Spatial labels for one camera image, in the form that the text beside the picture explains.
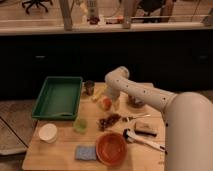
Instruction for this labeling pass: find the orange bowl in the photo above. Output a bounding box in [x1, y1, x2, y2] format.
[96, 133, 127, 167]

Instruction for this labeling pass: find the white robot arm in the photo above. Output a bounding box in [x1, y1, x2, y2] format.
[105, 66, 213, 171]

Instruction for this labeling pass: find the white paper cup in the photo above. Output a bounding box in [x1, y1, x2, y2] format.
[38, 123, 57, 143]

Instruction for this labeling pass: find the yellow banana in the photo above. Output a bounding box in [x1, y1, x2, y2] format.
[92, 87, 105, 102]

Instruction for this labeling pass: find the black office chair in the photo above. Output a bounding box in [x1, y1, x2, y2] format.
[21, 0, 53, 14]

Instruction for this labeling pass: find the dark brown bowl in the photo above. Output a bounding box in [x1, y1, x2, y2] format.
[128, 96, 145, 108]

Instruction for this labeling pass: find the bunch of dark grapes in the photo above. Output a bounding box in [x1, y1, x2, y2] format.
[98, 114, 121, 131]

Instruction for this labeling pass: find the small metal cup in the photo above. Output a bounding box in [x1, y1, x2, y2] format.
[84, 80, 95, 96]

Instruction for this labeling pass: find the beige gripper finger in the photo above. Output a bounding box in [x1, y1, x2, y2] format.
[98, 97, 107, 109]
[113, 99, 120, 111]

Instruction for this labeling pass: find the blue sponge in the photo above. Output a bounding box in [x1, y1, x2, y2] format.
[75, 146, 97, 161]

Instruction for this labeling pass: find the green plastic tray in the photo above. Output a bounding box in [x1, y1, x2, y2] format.
[32, 76, 83, 121]

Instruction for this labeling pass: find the green plastic cup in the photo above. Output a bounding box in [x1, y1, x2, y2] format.
[73, 118, 87, 134]

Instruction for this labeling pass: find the red yellow apple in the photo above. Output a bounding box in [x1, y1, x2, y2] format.
[102, 98, 112, 111]

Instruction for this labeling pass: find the metal fork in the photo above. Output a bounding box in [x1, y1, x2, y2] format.
[122, 114, 151, 122]

